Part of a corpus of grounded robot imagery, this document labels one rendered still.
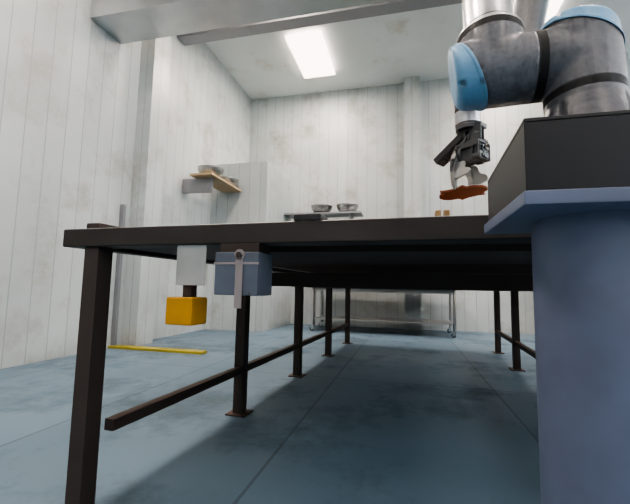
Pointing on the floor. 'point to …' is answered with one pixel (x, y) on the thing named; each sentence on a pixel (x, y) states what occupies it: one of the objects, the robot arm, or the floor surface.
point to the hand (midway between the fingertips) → (462, 191)
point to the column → (590, 339)
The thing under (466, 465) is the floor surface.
